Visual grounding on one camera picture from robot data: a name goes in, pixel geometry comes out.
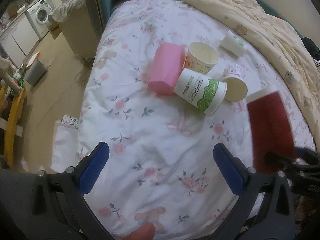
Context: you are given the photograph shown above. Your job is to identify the dark red ribbed paper cup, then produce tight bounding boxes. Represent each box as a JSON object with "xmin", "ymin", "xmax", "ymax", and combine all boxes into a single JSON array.
[{"xmin": 246, "ymin": 86, "xmax": 295, "ymax": 174}]

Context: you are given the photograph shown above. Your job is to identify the white green Paper Cup cup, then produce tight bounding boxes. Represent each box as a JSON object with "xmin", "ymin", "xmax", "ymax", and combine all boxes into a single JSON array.
[{"xmin": 174, "ymin": 68, "xmax": 227, "ymax": 117}]

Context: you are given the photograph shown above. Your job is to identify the pink patterned white paper cup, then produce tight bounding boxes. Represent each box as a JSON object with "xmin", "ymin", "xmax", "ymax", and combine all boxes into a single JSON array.
[{"xmin": 221, "ymin": 64, "xmax": 248, "ymax": 102}]

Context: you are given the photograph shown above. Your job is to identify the cream patterned paper cup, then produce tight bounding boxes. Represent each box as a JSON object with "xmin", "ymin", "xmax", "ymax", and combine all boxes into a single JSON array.
[{"xmin": 184, "ymin": 42, "xmax": 220, "ymax": 75}]

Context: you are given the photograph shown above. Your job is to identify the white cup green dots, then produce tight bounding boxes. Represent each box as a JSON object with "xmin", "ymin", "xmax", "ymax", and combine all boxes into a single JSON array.
[{"xmin": 220, "ymin": 30, "xmax": 247, "ymax": 57}]

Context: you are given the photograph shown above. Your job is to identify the right hand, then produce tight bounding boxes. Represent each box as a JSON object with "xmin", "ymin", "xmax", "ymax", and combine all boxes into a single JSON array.
[{"xmin": 295, "ymin": 196, "xmax": 308, "ymax": 222}]

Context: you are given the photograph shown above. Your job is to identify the left hand thumb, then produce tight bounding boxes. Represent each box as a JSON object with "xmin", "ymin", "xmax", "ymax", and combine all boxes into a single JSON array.
[{"xmin": 123, "ymin": 223, "xmax": 156, "ymax": 240}]

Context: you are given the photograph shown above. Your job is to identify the cream bear print duvet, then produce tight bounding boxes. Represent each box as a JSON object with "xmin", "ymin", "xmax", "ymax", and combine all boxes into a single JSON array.
[{"xmin": 181, "ymin": 0, "xmax": 319, "ymax": 142}]

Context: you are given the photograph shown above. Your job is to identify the yellow wooden chair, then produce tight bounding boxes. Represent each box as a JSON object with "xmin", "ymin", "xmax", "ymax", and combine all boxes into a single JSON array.
[{"xmin": 1, "ymin": 88, "xmax": 26, "ymax": 167}]

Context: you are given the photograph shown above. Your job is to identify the floral white bed sheet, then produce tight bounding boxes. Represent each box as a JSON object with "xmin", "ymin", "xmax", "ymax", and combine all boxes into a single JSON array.
[{"xmin": 51, "ymin": 0, "xmax": 317, "ymax": 240}]

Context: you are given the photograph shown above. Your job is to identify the pink tissue pack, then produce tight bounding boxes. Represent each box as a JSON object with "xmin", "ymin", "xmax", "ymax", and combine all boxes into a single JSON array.
[{"xmin": 149, "ymin": 42, "xmax": 185, "ymax": 95}]

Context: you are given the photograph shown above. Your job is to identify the grey trash bin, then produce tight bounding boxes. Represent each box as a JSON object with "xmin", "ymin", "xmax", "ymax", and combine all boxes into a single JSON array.
[{"xmin": 25, "ymin": 59, "xmax": 47, "ymax": 86}]

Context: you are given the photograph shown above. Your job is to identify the white kitchen cabinet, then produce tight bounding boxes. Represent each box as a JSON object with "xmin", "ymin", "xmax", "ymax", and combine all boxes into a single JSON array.
[{"xmin": 1, "ymin": 14, "xmax": 39, "ymax": 65}]

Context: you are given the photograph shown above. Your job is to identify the white washing machine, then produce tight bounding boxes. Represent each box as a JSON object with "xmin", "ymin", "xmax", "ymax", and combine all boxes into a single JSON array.
[{"xmin": 25, "ymin": 0, "xmax": 53, "ymax": 40}]

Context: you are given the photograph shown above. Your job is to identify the black clothing by wall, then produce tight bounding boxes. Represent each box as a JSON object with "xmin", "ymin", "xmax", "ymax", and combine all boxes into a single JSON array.
[{"xmin": 302, "ymin": 37, "xmax": 320, "ymax": 68}]

